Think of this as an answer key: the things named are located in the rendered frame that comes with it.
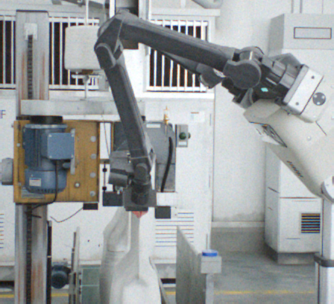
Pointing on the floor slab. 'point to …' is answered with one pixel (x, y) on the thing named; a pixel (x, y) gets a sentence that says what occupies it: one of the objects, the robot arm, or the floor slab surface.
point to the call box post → (209, 288)
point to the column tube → (39, 59)
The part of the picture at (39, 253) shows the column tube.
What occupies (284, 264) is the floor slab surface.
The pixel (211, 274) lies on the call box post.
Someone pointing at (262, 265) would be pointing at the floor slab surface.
